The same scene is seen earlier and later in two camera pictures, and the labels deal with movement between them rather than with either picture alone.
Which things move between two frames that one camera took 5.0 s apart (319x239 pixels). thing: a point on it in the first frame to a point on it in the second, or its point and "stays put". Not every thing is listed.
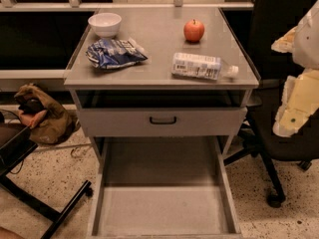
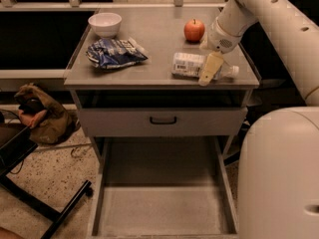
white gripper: x=307 y=42 to x=220 y=39
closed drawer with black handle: x=166 y=121 stays put
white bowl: x=105 y=24 stays put
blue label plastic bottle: x=202 y=67 stays put
